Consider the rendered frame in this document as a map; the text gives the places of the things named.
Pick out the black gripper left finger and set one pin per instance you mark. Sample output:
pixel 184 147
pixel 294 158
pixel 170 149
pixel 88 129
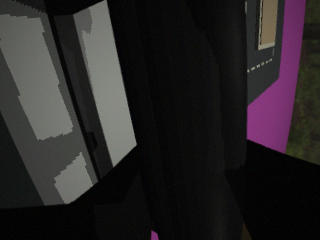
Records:
pixel 117 207

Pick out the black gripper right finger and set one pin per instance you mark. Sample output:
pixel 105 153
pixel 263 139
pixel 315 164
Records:
pixel 282 195

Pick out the beige square tile with dark centre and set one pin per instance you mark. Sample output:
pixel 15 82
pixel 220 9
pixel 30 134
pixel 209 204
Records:
pixel 266 23

